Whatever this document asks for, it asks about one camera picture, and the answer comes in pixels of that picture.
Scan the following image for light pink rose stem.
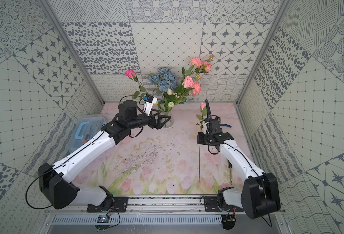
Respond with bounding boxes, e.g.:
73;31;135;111
197;102;207;184

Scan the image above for clear glass vase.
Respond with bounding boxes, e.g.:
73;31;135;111
161;111;174;128

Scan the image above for pink carnation spray stem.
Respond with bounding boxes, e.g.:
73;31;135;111
182;55;215;83

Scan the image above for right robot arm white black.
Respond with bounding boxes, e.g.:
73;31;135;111
197;100;281;219

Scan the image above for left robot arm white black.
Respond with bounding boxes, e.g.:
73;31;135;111
38;99;171;211

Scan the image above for yellow white tulip bunch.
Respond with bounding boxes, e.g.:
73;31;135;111
155;88;187;113

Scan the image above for blue hydrangea flower bunch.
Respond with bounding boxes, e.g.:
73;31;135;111
149;67;179;92

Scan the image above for magenta rose stem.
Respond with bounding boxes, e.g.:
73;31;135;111
125;69;164;112

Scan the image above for clear blue tool box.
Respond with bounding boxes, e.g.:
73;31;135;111
66;115;105;154

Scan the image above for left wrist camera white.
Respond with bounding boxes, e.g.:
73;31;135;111
142;94;157;116

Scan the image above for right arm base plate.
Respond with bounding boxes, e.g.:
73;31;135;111
200;196;244;213

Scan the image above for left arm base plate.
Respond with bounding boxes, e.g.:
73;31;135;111
86;197;129;213

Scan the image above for aluminium rail frame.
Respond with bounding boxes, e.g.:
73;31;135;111
44;193;287;225

